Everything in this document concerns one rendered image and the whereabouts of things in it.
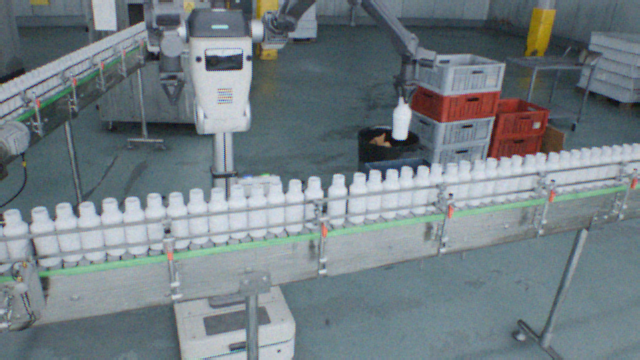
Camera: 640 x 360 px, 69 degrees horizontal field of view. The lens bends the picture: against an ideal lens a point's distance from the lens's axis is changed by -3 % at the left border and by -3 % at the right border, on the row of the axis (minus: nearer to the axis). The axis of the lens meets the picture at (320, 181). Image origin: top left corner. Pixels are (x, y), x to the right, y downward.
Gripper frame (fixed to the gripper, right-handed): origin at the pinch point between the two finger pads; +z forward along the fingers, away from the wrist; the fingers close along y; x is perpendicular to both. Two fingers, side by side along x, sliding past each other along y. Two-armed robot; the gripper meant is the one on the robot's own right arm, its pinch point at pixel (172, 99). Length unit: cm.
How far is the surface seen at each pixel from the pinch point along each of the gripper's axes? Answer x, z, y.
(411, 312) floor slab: 123, 139, -35
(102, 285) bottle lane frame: -25, 47, 21
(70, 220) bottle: -30.2, 27.1, 16.5
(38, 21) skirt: -229, 131, -1182
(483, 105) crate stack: 251, 62, -161
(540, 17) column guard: 794, 45, -673
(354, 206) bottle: 53, 33, 18
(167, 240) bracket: -5.8, 31.1, 26.5
